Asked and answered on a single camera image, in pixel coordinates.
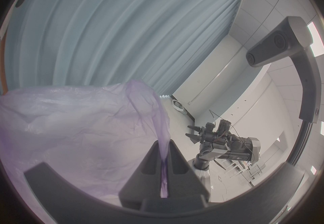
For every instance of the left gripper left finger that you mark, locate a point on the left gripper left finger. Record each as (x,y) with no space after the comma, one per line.
(141,182)

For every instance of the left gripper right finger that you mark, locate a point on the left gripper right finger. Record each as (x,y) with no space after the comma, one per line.
(187,182)

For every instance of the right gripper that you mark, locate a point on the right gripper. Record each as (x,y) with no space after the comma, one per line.
(208,134)

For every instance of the white trash bin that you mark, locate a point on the white trash bin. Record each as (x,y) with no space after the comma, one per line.
(173,102)

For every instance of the purple plastic bag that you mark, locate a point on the purple plastic bag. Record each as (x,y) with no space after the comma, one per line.
(76,129)

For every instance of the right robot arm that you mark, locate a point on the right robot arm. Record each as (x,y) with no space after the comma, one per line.
(240,147)

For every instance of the pale blue curtain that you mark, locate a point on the pale blue curtain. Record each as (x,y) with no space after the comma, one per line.
(114,28)

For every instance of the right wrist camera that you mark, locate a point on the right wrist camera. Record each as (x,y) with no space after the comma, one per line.
(224,126)

